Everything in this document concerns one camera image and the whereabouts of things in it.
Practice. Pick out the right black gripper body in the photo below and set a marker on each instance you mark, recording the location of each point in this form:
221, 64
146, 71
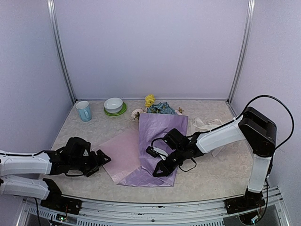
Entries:
178, 150

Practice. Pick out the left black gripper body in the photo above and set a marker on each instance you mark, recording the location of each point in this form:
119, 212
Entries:
86, 165

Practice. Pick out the purple wrapping paper sheet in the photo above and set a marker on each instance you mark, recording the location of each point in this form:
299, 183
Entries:
135, 153

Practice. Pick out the cream printed ribbon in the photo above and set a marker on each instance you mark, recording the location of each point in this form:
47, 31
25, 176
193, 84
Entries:
197, 125

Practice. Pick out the blue fake flower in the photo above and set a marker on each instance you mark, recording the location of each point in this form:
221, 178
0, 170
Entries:
161, 108

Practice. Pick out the pink fake rose stems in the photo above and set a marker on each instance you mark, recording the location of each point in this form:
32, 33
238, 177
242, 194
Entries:
135, 114

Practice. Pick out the yellow fake flower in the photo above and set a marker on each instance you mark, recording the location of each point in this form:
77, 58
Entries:
149, 100

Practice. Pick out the white ceramic bowl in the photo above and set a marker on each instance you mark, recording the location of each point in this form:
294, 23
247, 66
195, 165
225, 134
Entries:
113, 105

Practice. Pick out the green plate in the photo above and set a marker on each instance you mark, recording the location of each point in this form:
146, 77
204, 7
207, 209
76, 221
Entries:
123, 110

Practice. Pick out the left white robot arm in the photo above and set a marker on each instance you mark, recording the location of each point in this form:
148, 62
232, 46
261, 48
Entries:
26, 174

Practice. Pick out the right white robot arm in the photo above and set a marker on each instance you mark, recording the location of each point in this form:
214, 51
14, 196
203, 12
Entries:
252, 138

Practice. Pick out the light blue mug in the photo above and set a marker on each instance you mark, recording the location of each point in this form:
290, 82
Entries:
84, 111

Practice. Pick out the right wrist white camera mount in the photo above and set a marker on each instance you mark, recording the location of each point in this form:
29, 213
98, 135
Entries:
156, 152

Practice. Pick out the aluminium front rail frame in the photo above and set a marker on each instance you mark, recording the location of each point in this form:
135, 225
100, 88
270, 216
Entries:
201, 213

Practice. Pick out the right aluminium corner post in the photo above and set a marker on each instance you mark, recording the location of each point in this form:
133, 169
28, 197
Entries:
243, 50

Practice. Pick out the aluminium corner post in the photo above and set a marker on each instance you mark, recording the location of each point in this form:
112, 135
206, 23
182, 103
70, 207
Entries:
59, 49
243, 50

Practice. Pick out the left aluminium corner post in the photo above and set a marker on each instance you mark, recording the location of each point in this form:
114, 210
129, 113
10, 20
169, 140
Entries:
59, 49

